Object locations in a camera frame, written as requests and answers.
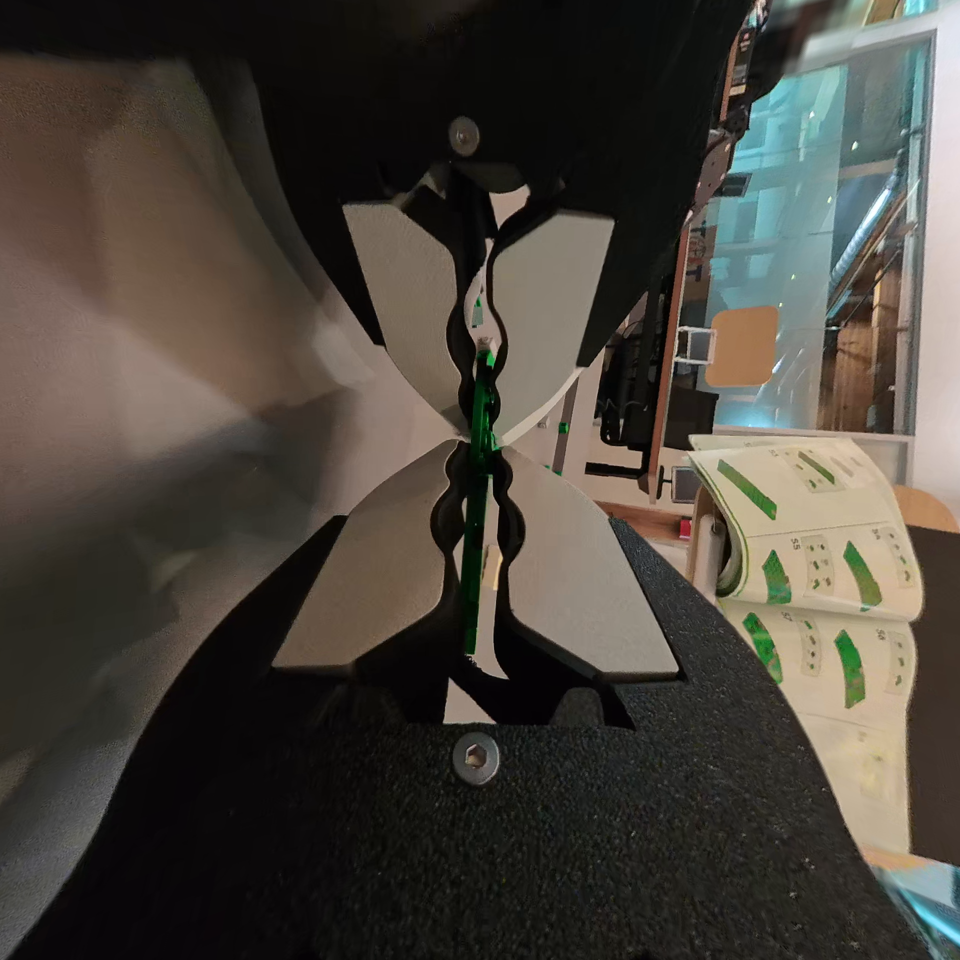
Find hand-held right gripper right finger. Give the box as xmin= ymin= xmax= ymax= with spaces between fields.
xmin=491 ymin=447 xmax=680 ymax=684

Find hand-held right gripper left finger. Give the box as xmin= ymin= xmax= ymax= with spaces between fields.
xmin=271 ymin=440 xmax=460 ymax=674

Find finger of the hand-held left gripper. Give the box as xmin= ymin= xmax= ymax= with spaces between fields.
xmin=486 ymin=208 xmax=618 ymax=445
xmin=342 ymin=201 xmax=481 ymax=440

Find long green tiled brick plate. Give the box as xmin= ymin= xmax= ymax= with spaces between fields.
xmin=456 ymin=346 xmax=502 ymax=655

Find grey desk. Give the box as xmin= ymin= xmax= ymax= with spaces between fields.
xmin=0 ymin=48 xmax=481 ymax=894

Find tan rounded panel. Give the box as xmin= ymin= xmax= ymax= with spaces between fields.
xmin=707 ymin=305 xmax=781 ymax=389

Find open building instruction booklet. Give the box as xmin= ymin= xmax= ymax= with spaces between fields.
xmin=687 ymin=435 xmax=929 ymax=856

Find black panel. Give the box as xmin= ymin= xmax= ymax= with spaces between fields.
xmin=905 ymin=525 xmax=960 ymax=865

